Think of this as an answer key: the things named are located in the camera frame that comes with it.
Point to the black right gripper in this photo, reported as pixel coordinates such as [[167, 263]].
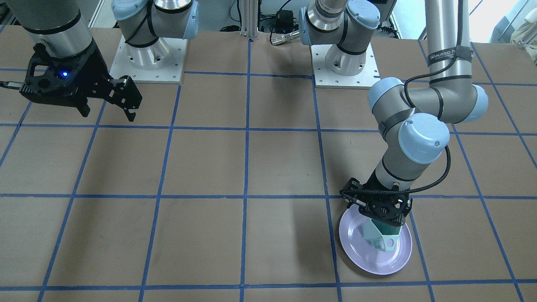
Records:
[[95, 72]]

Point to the black power adapter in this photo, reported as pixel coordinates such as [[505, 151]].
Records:
[[284, 21]]

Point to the mint green faceted cup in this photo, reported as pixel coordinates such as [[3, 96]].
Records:
[[384, 237]]

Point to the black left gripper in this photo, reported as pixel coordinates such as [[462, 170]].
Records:
[[355, 186]]

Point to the aluminium frame post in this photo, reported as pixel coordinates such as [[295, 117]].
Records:
[[249, 11]]

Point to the silver metal cylinder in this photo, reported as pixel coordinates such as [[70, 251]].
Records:
[[288, 37]]

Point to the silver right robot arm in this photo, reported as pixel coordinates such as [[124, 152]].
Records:
[[60, 26]]

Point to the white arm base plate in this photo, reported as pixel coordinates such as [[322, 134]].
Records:
[[161, 62], [323, 71]]

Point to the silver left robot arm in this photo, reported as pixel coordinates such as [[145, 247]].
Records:
[[412, 115]]

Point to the lavender round plate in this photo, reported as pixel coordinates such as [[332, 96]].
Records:
[[363, 253]]

